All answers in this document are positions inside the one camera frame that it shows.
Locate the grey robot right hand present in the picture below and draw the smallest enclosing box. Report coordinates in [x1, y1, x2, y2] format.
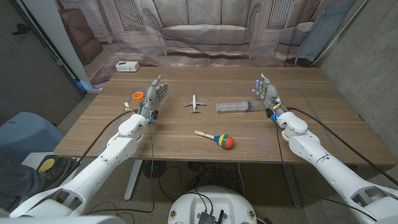
[251, 72, 287, 116]

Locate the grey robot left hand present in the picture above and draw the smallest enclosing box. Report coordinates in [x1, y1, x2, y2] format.
[138, 73, 170, 121]

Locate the large clear plastic syringe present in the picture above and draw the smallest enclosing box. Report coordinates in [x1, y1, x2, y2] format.
[215, 100, 268, 113]

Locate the white toy plane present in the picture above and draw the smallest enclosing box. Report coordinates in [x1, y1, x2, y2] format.
[183, 94, 206, 114]

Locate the colourful wooden maraca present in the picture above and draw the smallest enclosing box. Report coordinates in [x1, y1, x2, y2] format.
[194, 130, 234, 149]

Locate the white power strip box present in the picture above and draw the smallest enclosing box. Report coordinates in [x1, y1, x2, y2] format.
[115, 60, 141, 73]

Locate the black round floor fan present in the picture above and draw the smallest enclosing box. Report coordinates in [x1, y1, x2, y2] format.
[142, 160, 167, 180]

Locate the printed living room backdrop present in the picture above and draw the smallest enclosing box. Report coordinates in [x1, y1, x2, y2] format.
[55, 0, 368, 86]

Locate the white table leg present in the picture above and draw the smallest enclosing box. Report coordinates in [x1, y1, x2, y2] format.
[124, 160, 144, 201]
[281, 163, 303, 208]

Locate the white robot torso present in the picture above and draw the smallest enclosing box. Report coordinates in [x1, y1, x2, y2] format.
[167, 185, 258, 224]

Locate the yellow black foot pedal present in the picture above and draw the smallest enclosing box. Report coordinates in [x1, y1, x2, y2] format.
[36, 155, 60, 174]

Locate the blue upholstered seat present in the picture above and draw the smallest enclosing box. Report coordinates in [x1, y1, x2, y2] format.
[0, 111, 65, 159]

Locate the black torso electronics module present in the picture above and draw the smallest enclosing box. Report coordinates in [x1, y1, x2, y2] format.
[197, 210, 225, 224]

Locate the person in blue jeans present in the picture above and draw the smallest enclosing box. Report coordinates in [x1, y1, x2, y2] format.
[0, 146, 78, 209]

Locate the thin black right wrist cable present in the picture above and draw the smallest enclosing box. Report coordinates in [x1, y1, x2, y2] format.
[273, 120, 379, 222]

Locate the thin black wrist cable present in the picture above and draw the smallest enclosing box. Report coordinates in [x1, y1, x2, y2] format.
[85, 123, 155, 216]
[273, 120, 379, 222]

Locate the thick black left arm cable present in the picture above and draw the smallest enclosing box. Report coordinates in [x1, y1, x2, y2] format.
[67, 109, 135, 175]

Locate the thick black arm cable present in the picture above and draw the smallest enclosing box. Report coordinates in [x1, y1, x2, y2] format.
[285, 106, 398, 187]
[67, 109, 135, 175]

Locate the thin black left wrist cable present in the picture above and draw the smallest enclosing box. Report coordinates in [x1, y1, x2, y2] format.
[85, 123, 155, 216]

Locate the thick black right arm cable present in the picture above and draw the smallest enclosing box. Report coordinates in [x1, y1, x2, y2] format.
[285, 106, 398, 187]

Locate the black floor cable tangle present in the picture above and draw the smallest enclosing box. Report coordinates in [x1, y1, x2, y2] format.
[157, 161, 218, 215]

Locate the black door handle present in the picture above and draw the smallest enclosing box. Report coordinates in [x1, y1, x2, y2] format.
[12, 23, 31, 35]

